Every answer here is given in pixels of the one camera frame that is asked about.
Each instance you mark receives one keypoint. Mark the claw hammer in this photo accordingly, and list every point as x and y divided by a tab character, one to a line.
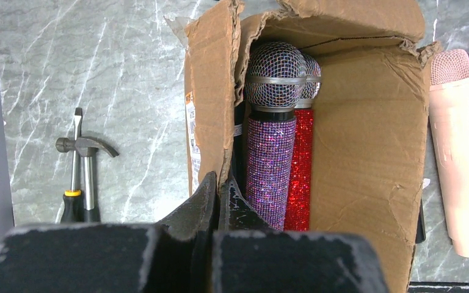
87	148

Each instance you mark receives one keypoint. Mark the purple glitter microphone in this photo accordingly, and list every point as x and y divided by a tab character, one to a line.
274	82

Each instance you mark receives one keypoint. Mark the yellow black screwdriver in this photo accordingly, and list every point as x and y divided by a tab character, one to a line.
72	197

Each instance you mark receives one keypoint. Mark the red glitter microphone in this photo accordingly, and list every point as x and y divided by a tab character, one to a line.
297	216

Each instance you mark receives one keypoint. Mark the beige toy microphone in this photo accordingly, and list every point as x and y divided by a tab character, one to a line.
449	120

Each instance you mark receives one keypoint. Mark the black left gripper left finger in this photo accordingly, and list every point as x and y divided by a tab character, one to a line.
171	255

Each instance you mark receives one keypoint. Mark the black microphone grey grille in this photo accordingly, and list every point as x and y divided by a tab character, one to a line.
420	231

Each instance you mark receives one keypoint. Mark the brown cardboard box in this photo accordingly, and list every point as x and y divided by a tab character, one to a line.
370	117

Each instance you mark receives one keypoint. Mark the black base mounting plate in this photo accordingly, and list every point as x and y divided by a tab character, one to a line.
444	287

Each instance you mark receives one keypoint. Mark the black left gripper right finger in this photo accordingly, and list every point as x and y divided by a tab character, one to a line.
250	256

